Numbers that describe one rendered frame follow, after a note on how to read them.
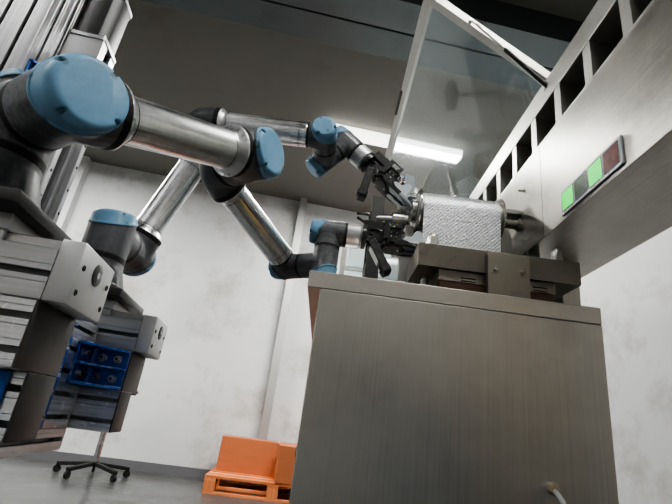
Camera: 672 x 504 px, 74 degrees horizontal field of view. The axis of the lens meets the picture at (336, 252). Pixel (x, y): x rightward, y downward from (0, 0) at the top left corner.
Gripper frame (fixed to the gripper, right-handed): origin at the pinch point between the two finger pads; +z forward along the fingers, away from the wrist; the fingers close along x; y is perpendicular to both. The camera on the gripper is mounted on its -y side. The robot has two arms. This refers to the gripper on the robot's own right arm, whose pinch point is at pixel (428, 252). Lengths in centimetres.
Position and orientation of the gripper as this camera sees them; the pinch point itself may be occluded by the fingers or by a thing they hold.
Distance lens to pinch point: 134.8
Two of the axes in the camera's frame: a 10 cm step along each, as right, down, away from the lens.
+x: -0.4, 3.6, 9.3
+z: 9.9, 1.3, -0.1
